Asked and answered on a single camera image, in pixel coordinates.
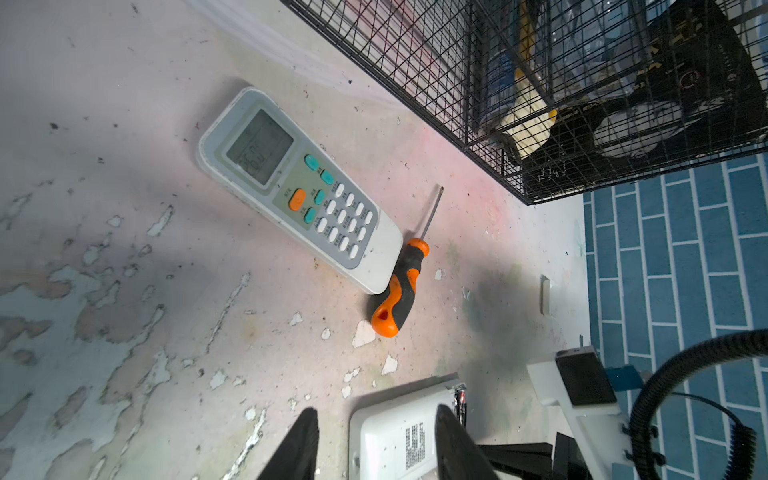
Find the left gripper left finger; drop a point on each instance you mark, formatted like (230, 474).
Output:
(296, 456)

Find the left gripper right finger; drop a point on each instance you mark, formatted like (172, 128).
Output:
(458, 457)

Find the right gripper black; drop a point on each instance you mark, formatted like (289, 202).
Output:
(539, 461)

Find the white remote control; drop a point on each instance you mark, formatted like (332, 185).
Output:
(395, 439)

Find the grey remote with teal buttons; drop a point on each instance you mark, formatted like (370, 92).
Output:
(266, 160)

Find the orange black screwdriver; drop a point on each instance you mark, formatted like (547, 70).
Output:
(394, 305)

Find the small white battery cover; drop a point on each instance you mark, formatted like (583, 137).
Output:
(545, 296)

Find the yellow item in basket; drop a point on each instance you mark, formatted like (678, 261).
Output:
(528, 125)

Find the black round item in basket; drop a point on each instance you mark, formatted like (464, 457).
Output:
(699, 95)

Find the black wire mesh basket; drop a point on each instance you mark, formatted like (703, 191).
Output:
(452, 63)

